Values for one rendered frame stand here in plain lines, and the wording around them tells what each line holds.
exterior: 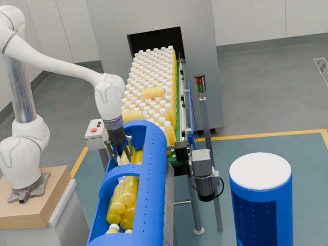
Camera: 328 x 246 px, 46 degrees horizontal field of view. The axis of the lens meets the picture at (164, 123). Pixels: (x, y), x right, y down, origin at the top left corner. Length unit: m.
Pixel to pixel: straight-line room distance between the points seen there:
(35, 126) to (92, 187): 1.84
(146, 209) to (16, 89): 0.87
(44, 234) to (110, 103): 0.72
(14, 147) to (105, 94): 0.50
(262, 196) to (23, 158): 1.09
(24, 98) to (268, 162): 1.20
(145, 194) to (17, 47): 0.78
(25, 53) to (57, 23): 5.03
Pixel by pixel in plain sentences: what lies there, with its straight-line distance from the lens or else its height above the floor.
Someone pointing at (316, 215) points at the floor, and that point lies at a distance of 3.18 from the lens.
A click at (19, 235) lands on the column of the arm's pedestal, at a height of 0.91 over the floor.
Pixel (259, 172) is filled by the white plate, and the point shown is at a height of 1.04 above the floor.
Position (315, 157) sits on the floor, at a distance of 3.77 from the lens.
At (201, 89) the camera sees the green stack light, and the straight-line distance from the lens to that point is 2.37.
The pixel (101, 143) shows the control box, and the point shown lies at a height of 1.04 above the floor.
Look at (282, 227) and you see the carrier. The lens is 1.96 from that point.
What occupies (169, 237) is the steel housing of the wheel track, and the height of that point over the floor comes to 0.87.
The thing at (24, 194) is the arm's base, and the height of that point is 1.11.
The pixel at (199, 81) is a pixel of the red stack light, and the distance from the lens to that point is 2.35.
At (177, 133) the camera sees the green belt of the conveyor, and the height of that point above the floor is 0.90.
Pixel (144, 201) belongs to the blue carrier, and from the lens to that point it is 1.52.
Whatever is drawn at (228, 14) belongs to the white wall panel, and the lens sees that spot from 6.18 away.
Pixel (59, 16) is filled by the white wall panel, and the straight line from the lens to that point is 6.68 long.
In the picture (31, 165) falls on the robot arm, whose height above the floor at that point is 1.22.
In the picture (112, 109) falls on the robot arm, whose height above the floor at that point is 1.44.
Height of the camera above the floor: 2.16
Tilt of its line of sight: 28 degrees down
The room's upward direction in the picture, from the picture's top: 11 degrees counter-clockwise
